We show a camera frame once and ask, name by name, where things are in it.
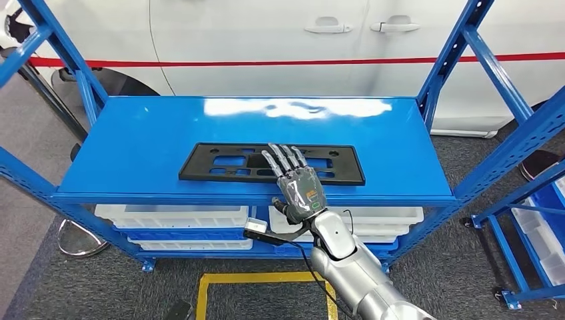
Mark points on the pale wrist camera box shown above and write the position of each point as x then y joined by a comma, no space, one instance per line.
256,225

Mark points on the white car with red stripe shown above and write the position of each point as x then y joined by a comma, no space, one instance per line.
265,44

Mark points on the white plastic bin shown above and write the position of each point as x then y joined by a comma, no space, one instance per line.
176,218
538,247
379,232
384,216
190,244

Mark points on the chrome stanchion post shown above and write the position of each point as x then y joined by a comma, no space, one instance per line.
53,101
79,240

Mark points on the black plastic plate frame part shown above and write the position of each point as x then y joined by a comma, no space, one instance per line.
198,170

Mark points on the blue wheeled shelf rack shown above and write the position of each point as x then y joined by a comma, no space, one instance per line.
499,247

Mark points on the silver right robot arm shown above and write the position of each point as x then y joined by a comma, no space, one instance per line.
353,274

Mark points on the blue metal shelf rack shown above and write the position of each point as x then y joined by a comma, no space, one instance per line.
154,132

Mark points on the dark round floor base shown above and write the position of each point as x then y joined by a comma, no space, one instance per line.
540,165

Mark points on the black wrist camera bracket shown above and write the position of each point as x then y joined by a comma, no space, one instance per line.
276,239

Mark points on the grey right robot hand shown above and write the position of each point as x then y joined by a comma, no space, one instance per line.
302,194

